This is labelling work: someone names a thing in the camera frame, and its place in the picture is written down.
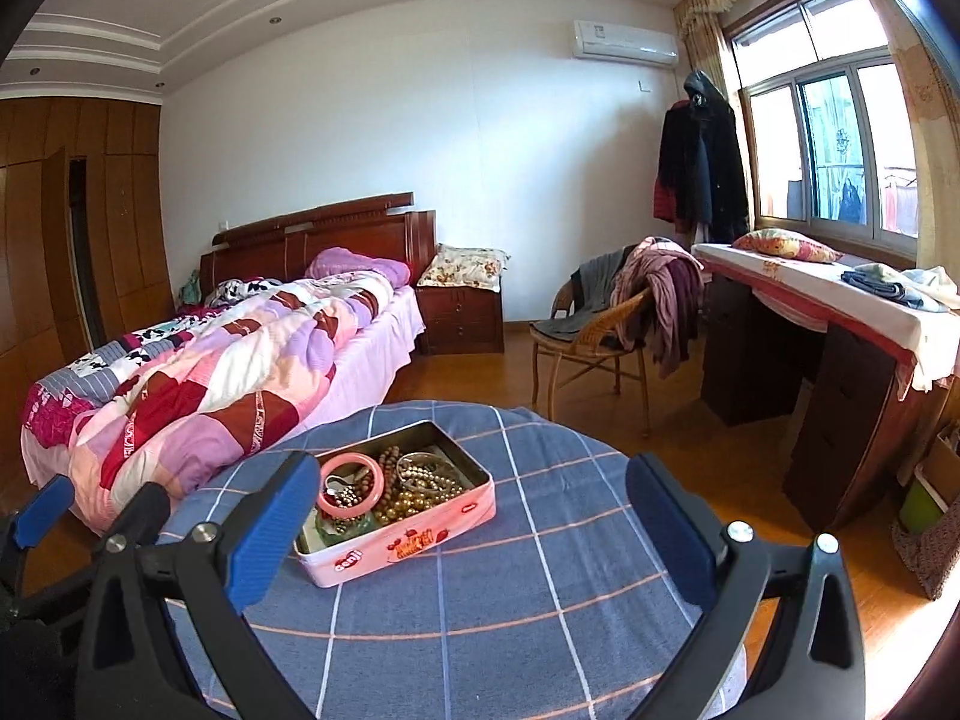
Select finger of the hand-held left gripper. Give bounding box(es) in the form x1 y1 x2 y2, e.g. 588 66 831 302
0 475 77 601
30 482 172 608

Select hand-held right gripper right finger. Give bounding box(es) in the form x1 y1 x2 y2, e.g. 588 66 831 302
625 452 878 720

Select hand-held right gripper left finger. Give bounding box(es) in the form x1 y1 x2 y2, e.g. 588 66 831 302
75 452 323 720

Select green jade bangle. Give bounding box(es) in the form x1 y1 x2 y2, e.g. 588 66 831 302
315 514 376 541

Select pink bangle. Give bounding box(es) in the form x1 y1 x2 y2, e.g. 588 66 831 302
316 454 385 518

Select gold pearl necklace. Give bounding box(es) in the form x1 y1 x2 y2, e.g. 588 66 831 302
371 465 470 526

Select pink metal tin box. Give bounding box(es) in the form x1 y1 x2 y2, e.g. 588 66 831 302
292 420 496 590

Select silver bangle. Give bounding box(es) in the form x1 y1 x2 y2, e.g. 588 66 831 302
396 451 462 492

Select silver jewelry piece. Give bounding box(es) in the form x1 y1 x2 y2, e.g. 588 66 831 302
326 469 372 507

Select patchwork quilt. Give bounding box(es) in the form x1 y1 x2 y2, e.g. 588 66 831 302
22 274 398 503

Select blue plaid tablecloth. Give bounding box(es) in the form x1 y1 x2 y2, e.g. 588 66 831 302
161 399 751 720

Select pink bedsheet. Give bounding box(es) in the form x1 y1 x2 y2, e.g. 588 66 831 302
19 285 427 533

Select wicker chair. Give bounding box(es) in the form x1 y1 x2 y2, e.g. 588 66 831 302
531 286 653 436

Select dark wooden desk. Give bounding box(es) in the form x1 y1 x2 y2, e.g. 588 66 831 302
701 270 960 533

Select grey garment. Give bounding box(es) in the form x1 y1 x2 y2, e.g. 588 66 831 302
532 247 638 338

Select black white print cloth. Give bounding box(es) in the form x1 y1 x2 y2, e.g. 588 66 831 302
206 277 286 308

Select green bin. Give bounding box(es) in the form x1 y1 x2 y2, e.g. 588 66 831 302
898 465 950 533

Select pink purple garment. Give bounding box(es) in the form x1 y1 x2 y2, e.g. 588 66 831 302
611 236 706 380

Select patterned fabric bag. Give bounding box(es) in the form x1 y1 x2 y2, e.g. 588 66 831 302
892 495 960 601

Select pink pillow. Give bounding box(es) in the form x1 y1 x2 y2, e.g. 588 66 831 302
304 246 412 287

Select wooden nightstand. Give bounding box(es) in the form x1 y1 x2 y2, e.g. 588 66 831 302
415 281 505 356

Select red white desk cover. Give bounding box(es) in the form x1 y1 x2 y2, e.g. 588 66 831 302
690 240 960 391

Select wooden wardrobe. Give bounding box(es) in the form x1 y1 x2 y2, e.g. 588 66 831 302
0 96 177 361

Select cardboard box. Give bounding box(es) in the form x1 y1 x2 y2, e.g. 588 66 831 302
926 424 960 503

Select wooden bed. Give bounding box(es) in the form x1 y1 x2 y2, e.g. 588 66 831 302
19 191 440 533

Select red floral pillow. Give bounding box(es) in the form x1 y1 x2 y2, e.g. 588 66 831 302
731 227 845 263

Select blue folded cloth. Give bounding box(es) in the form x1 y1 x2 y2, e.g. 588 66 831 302
840 270 912 305

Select light folded cloth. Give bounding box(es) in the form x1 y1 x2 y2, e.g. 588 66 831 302
855 262 960 314

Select hanging dark coats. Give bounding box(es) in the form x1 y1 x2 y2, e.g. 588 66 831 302
652 69 751 241

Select window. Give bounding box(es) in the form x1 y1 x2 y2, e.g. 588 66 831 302
724 0 927 241

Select white air conditioner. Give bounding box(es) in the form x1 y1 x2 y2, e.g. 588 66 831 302
574 19 680 67

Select yellow patterned curtain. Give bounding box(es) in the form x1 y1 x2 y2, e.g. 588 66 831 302
673 0 960 271

